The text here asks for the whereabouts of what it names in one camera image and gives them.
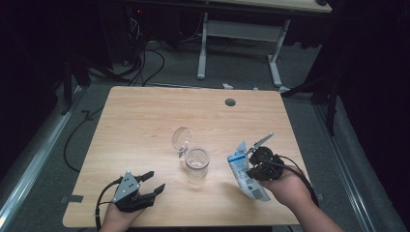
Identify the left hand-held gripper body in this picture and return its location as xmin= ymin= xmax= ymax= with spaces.
xmin=111 ymin=170 xmax=156 ymax=214

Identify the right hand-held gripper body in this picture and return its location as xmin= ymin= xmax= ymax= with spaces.
xmin=246 ymin=132 xmax=286 ymax=182

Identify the white and blue milk carton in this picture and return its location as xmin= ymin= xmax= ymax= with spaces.
xmin=226 ymin=141 xmax=272 ymax=202

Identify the clear glass jar with lid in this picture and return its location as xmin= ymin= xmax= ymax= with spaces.
xmin=171 ymin=126 xmax=211 ymax=182

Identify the person's left hand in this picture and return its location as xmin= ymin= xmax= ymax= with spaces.
xmin=100 ymin=202 xmax=145 ymax=232

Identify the person's right hand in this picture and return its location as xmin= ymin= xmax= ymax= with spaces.
xmin=259 ymin=165 xmax=315 ymax=212

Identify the black metal stand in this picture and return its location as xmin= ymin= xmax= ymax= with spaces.
xmin=60 ymin=57 xmax=92 ymax=116
xmin=279 ymin=72 xmax=340 ymax=136

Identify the white-framed desk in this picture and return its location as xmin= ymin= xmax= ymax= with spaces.
xmin=196 ymin=0 xmax=333 ymax=95

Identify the dark box with red light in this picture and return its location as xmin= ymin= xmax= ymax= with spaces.
xmin=125 ymin=5 xmax=148 ymax=43

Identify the left hand-held gripper cable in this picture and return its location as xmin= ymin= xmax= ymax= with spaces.
xmin=95 ymin=177 xmax=124 ymax=231

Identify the hand-held gripper cable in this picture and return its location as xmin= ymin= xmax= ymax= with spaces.
xmin=257 ymin=155 xmax=320 ymax=207
xmin=95 ymin=177 xmax=124 ymax=231

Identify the right hand-held gripper cable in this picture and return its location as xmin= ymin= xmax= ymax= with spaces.
xmin=257 ymin=155 xmax=320 ymax=207

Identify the long black floor cable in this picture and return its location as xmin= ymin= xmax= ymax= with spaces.
xmin=63 ymin=105 xmax=105 ymax=173

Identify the metal floor rail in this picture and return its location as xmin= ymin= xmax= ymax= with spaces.
xmin=315 ymin=104 xmax=376 ymax=232
xmin=0 ymin=88 xmax=83 ymax=226

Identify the bundle of black floor cables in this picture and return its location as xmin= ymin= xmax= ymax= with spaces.
xmin=90 ymin=15 xmax=166 ymax=87

